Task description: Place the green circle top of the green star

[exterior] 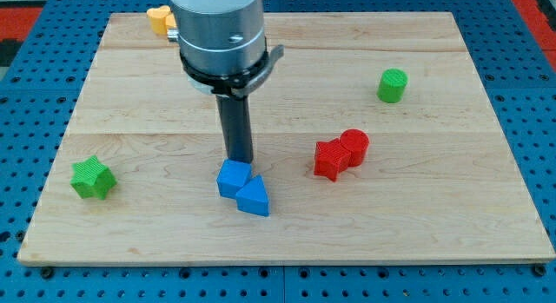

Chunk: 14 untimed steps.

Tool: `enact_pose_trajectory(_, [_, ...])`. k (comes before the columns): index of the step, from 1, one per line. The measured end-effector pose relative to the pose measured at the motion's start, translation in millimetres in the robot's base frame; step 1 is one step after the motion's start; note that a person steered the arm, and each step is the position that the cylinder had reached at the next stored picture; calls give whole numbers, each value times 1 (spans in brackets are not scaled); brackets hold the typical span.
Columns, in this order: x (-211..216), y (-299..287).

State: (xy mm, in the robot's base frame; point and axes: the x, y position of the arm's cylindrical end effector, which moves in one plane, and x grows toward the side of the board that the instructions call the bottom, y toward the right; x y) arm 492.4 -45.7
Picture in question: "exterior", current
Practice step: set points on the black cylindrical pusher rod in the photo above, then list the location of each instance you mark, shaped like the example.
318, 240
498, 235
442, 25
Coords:
236, 128

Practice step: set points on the black clamp ring mount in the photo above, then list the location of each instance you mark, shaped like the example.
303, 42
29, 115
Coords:
239, 85

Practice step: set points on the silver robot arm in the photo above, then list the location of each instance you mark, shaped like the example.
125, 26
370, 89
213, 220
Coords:
224, 52

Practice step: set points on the red star block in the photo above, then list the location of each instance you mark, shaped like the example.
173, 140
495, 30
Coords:
330, 159

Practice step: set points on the green star block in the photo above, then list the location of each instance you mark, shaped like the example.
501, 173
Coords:
92, 179

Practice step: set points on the blue cube block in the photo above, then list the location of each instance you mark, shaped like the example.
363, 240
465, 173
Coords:
232, 177

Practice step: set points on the blue triangle block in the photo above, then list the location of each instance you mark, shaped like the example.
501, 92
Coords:
253, 198

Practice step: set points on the yellow heart block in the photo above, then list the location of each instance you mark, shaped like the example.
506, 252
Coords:
160, 19

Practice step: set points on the red cylinder block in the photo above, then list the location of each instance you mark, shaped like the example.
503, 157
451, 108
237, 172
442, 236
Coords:
356, 142

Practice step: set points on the wooden board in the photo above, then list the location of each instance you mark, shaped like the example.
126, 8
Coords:
439, 184

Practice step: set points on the green cylinder block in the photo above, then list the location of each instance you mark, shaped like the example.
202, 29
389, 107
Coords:
392, 85

